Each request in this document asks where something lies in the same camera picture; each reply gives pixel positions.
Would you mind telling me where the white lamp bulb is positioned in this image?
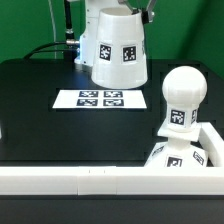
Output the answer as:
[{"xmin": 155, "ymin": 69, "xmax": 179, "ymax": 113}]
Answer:
[{"xmin": 162, "ymin": 66, "xmax": 207, "ymax": 132}]

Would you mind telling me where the white lamp shade cone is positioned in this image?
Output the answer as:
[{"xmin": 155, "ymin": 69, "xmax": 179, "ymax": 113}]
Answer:
[{"xmin": 92, "ymin": 7, "xmax": 147, "ymax": 89}]

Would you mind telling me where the white marker sheet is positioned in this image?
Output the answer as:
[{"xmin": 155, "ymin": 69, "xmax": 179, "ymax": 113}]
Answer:
[{"xmin": 52, "ymin": 90, "xmax": 147, "ymax": 109}]

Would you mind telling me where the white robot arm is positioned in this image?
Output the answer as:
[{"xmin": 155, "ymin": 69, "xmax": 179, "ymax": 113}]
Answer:
[{"xmin": 75, "ymin": 0, "xmax": 157, "ymax": 71}]

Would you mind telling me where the black cable with connector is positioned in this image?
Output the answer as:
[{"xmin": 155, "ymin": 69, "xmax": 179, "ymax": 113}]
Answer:
[{"xmin": 23, "ymin": 38, "xmax": 81, "ymax": 61}]

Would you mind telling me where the black upright cable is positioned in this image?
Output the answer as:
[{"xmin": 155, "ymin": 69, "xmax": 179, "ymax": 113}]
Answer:
[{"xmin": 63, "ymin": 0, "xmax": 75, "ymax": 41}]

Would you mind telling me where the white fence bar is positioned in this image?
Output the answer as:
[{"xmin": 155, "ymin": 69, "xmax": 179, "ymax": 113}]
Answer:
[
  {"xmin": 0, "ymin": 167, "xmax": 224, "ymax": 195},
  {"xmin": 199, "ymin": 122, "xmax": 224, "ymax": 167}
]

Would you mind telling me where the white lamp base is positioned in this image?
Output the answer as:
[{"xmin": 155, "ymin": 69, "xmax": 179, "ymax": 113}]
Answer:
[{"xmin": 145, "ymin": 123, "xmax": 208, "ymax": 168}]

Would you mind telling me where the white right fence bar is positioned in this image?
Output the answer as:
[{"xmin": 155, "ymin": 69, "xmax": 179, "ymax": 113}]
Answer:
[{"xmin": 199, "ymin": 122, "xmax": 224, "ymax": 167}]

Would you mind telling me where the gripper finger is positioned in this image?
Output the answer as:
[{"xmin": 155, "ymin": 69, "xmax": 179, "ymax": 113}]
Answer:
[
  {"xmin": 142, "ymin": 0, "xmax": 157, "ymax": 24},
  {"xmin": 117, "ymin": 0, "xmax": 139, "ymax": 14}
]

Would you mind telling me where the white front fence bar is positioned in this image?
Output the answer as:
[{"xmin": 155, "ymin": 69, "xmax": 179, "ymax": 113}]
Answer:
[{"xmin": 0, "ymin": 167, "xmax": 224, "ymax": 195}]

